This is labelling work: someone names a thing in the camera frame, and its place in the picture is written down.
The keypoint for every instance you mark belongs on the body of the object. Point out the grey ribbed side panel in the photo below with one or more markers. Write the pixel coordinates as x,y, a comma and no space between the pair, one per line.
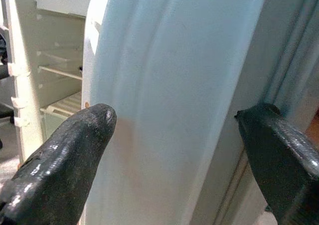
291,48

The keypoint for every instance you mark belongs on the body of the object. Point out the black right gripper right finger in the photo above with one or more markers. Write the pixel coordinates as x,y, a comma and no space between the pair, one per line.
281,160

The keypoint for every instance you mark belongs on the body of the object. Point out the white fridge door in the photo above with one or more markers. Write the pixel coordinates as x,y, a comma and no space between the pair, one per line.
169,60

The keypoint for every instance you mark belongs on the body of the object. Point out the white fridge shelf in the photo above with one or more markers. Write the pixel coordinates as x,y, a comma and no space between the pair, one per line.
61,71

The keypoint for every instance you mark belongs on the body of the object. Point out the white fridge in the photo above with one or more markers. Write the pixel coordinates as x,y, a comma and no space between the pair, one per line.
59,33

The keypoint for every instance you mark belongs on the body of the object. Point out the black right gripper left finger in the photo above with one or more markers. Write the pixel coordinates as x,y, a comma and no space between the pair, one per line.
62,165

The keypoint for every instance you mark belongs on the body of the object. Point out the clear fridge crisper drawer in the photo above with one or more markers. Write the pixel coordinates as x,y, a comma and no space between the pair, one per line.
53,120

